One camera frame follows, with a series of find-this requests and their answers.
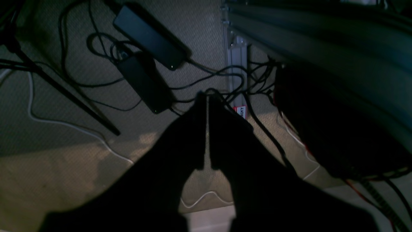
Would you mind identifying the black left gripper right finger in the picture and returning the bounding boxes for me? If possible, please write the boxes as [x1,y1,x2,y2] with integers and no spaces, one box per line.
[209,96,379,232]

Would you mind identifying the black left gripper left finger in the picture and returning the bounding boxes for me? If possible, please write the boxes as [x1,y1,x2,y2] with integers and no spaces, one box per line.
[40,92,207,232]

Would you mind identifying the lower black power adapter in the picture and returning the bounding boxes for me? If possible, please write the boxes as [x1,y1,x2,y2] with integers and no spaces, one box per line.
[117,51,173,114]

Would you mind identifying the black power adapter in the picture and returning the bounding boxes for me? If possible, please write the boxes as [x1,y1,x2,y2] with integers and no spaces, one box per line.
[112,2,190,71]
[117,51,173,114]

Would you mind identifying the upper black power adapter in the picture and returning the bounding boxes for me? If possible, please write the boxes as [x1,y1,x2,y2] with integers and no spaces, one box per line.
[112,2,190,71]

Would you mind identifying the black tripod leg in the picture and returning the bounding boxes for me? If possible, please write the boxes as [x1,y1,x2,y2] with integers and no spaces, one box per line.
[1,33,121,136]

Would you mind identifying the white cable on floor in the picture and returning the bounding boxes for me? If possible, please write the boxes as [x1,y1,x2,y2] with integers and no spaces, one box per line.
[27,72,234,208]

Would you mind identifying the aluminium table frame profile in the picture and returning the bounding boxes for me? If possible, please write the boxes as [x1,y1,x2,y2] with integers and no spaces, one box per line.
[220,0,248,119]

